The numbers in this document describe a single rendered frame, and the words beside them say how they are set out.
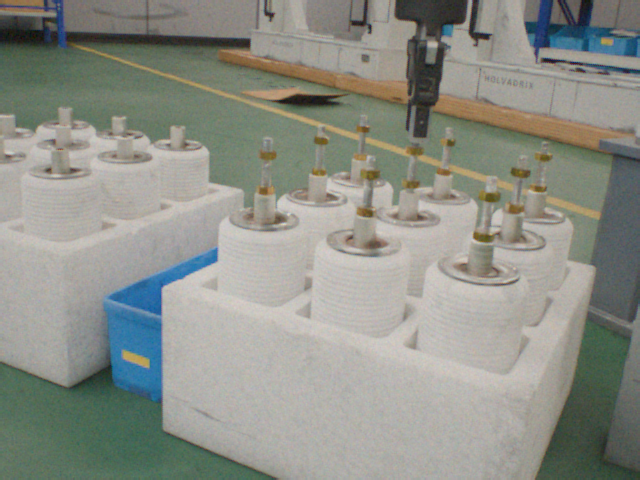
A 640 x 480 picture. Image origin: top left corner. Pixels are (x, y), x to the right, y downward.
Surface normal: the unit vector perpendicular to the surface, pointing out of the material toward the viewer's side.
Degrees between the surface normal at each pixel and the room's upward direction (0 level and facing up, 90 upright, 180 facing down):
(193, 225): 90
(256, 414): 90
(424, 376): 90
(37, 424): 0
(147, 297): 88
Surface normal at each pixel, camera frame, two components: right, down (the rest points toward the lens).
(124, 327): -0.47, 0.29
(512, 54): -0.84, 0.11
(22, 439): 0.07, -0.95
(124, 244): 0.89, 0.20
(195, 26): 0.54, 0.30
